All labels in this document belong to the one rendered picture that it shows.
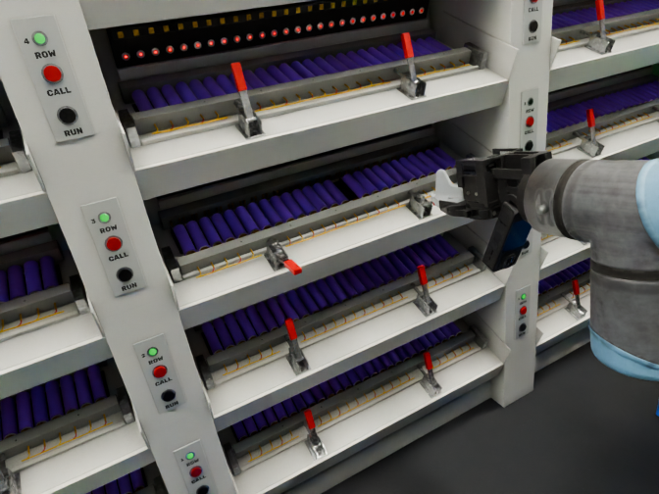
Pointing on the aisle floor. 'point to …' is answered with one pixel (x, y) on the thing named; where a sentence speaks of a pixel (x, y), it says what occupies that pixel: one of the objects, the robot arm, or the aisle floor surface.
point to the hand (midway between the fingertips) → (441, 198)
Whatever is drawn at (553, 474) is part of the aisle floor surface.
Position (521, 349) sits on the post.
